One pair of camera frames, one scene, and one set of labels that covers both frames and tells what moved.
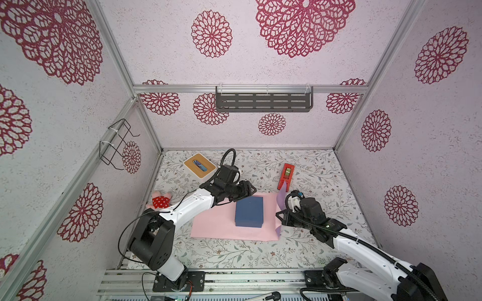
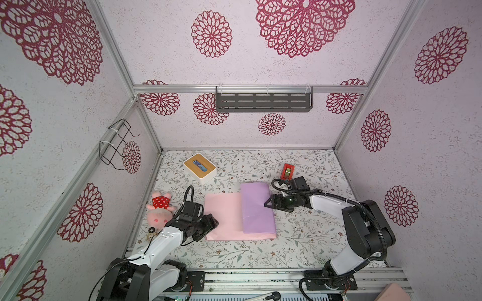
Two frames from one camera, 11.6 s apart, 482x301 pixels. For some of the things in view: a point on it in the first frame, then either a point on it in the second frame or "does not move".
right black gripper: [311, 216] to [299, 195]
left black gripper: [245, 189] to [210, 223]
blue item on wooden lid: [202, 167] does not move
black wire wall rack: [115, 143] does not move
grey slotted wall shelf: [263, 98] does not move
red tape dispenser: [287, 175] does not move
